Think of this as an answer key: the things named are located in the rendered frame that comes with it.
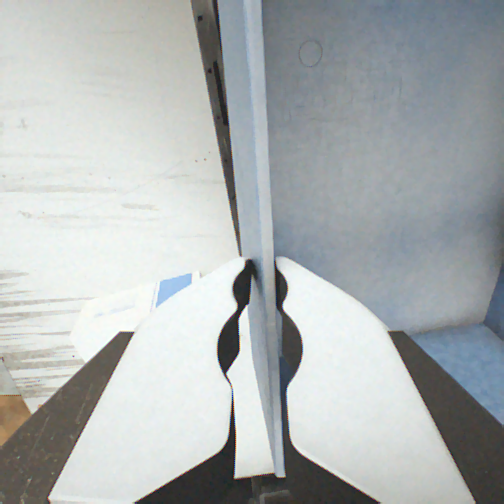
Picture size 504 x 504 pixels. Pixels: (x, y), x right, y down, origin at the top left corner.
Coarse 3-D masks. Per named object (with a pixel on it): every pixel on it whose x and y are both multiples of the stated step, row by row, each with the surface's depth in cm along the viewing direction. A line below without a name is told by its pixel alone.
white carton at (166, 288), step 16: (192, 272) 61; (144, 288) 60; (160, 288) 59; (176, 288) 58; (96, 304) 60; (112, 304) 58; (128, 304) 57; (144, 304) 56; (160, 304) 55; (80, 320) 57; (96, 320) 56; (112, 320) 55; (128, 320) 54; (80, 336) 54; (96, 336) 54; (112, 336) 54; (80, 352) 55; (96, 352) 55
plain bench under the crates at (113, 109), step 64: (0, 0) 41; (64, 0) 41; (128, 0) 42; (0, 64) 44; (64, 64) 44; (128, 64) 45; (192, 64) 46; (0, 128) 47; (64, 128) 48; (128, 128) 49; (192, 128) 50; (0, 192) 51; (64, 192) 52; (128, 192) 53; (192, 192) 54; (0, 256) 56; (64, 256) 57; (128, 256) 58; (192, 256) 59; (0, 320) 61; (64, 320) 63; (256, 384) 76; (256, 448) 87
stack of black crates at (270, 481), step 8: (256, 480) 132; (264, 480) 121; (272, 480) 121; (280, 480) 121; (264, 488) 118; (272, 488) 118; (280, 488) 118; (264, 496) 137; (272, 496) 137; (280, 496) 138; (288, 496) 139
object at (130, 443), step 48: (192, 288) 10; (240, 288) 11; (144, 336) 9; (192, 336) 9; (144, 384) 7; (192, 384) 7; (96, 432) 6; (144, 432) 6; (192, 432) 6; (96, 480) 6; (144, 480) 6; (192, 480) 6
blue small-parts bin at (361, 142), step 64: (256, 0) 7; (320, 0) 13; (384, 0) 13; (448, 0) 14; (256, 64) 8; (320, 64) 14; (384, 64) 14; (448, 64) 15; (256, 128) 9; (320, 128) 15; (384, 128) 16; (448, 128) 16; (256, 192) 9; (320, 192) 17; (384, 192) 17; (448, 192) 18; (256, 256) 11; (320, 256) 18; (384, 256) 19; (448, 256) 20; (256, 320) 15; (384, 320) 21; (448, 320) 22
